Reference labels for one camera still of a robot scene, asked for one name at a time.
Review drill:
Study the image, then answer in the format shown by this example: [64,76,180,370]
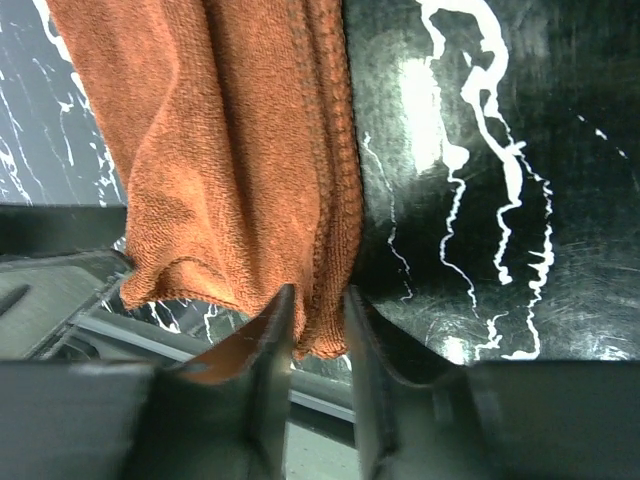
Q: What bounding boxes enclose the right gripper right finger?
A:
[344,287,639,479]

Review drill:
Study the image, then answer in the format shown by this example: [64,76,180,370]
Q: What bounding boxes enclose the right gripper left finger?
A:
[1,285,295,479]

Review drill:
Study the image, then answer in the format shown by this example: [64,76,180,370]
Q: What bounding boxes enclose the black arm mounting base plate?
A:
[1,204,133,360]

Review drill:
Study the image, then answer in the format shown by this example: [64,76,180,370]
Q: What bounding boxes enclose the brown towel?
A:
[49,1,363,358]

